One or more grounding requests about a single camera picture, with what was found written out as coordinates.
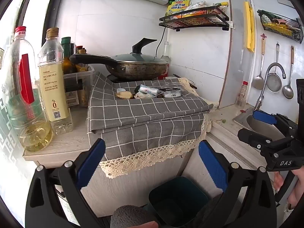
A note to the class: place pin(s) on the metal faucet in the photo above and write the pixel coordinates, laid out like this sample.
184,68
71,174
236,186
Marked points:
273,66

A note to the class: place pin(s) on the dark green-capped bottle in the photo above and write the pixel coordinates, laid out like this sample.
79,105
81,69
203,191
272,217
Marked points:
67,52

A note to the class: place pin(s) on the clear glass bottle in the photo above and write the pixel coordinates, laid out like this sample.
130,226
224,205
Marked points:
165,52

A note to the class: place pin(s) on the large red-capped oil bottle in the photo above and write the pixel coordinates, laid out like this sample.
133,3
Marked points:
23,114

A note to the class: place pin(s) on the yellow seasoning packet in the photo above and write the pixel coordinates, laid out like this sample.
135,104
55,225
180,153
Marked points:
177,7

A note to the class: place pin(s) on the dark chopsticks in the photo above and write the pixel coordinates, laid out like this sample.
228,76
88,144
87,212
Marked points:
187,82

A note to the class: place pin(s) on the steel sink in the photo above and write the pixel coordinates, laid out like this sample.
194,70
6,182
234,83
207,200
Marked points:
261,125

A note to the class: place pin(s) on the dark teal trash bin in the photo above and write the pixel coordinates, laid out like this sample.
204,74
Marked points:
180,199

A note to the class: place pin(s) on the clear plastic storage box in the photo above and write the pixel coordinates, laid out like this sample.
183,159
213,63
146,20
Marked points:
78,85

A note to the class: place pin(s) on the ginger piece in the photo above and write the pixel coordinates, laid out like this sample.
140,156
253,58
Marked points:
124,95

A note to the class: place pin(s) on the gold-capped oil bottle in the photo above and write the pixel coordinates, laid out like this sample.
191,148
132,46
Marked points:
53,87

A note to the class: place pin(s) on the white plastic wrapper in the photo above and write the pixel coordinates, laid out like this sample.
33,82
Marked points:
173,93

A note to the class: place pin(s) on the person's right hand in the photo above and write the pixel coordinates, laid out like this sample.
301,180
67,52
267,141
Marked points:
298,185

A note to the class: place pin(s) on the yellow hanging board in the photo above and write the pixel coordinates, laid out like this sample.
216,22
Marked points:
249,28

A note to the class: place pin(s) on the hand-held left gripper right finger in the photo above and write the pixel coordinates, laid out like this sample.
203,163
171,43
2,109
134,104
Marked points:
213,166

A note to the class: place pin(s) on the red-capped spice jar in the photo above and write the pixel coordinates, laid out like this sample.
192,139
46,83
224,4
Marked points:
242,95

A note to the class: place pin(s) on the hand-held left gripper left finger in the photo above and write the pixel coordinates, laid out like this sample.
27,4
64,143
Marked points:
92,162

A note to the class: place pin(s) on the grey checked lace-trimmed cloth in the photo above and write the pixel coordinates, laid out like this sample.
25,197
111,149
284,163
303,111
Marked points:
147,123

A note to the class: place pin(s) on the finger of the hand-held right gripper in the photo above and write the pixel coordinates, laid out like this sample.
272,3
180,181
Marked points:
263,117
254,137

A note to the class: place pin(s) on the grey fuzzy slipper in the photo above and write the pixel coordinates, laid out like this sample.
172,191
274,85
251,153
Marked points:
130,215

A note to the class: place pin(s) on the metal strainer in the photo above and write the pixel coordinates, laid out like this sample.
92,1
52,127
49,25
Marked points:
274,83

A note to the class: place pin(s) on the black wall rack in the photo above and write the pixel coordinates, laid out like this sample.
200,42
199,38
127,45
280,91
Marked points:
194,21

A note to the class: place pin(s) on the green wok lid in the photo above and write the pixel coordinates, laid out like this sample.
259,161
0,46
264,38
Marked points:
142,58

